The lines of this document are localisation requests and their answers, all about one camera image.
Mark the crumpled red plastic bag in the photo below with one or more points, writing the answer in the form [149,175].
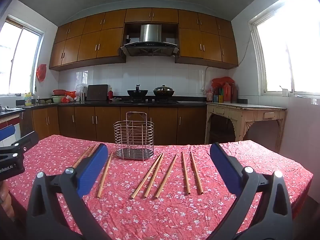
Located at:
[222,80]

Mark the wooden chopstick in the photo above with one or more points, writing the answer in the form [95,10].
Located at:
[91,151]
[166,176]
[146,176]
[153,176]
[105,175]
[196,172]
[185,172]
[82,156]

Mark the hanging red plastic bag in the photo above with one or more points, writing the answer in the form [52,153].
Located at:
[41,72]

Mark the red label jar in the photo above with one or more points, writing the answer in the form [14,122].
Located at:
[210,96]

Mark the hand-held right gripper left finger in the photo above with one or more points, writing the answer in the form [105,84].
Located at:
[92,170]

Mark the orange plastic bag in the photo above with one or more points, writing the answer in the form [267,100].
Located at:
[70,95]

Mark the dark cutting board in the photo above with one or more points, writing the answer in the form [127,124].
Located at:
[97,92]

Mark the black gas stove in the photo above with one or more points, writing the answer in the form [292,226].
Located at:
[150,102]

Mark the black kitchen countertop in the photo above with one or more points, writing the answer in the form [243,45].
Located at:
[100,103]

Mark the dark sauce bottle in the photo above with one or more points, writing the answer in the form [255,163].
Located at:
[234,92]

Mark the cup on window sill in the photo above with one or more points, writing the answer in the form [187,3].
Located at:
[285,92]

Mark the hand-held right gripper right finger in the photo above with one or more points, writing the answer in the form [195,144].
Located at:
[222,170]

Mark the red basin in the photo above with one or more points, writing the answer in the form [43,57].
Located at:
[59,92]

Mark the brown base cabinets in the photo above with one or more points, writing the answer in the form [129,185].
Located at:
[105,122]

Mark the black wok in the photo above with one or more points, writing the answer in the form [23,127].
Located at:
[137,93]

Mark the small white plate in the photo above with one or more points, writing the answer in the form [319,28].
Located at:
[115,99]

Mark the white plastic bag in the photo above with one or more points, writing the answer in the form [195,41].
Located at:
[80,88]

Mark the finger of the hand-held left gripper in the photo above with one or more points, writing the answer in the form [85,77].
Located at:
[6,133]

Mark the brown wall cabinets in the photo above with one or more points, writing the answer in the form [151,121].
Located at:
[87,42]

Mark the red floral tablecloth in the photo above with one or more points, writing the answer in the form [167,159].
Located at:
[150,217]

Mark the cream wooden side table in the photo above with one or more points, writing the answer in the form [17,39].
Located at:
[250,115]

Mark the metal faucet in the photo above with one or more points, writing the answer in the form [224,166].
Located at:
[35,95]

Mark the green basin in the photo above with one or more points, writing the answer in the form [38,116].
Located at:
[58,98]

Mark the yellow detergent bottle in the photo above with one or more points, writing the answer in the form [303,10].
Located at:
[28,100]

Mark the small red bottle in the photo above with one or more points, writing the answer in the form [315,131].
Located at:
[110,95]

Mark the wok with glass lid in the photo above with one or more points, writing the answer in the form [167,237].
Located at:
[163,91]

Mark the tall red bottle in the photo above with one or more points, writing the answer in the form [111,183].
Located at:
[227,92]

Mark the person's left hand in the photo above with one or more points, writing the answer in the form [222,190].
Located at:
[5,202]

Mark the large bright window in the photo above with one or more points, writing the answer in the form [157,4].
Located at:
[287,55]

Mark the steel range hood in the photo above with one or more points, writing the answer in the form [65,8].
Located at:
[150,33]

